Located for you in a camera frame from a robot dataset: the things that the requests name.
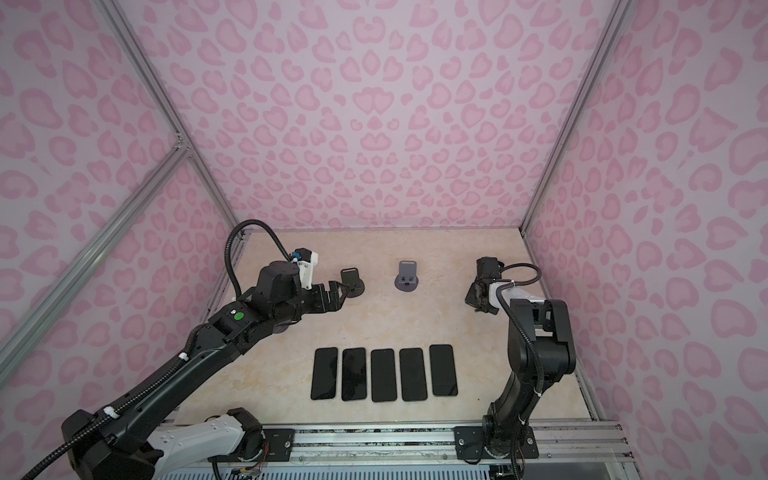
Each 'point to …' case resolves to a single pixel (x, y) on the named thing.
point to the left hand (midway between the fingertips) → (338, 284)
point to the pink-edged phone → (383, 375)
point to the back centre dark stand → (407, 279)
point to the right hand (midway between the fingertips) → (480, 297)
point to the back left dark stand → (350, 278)
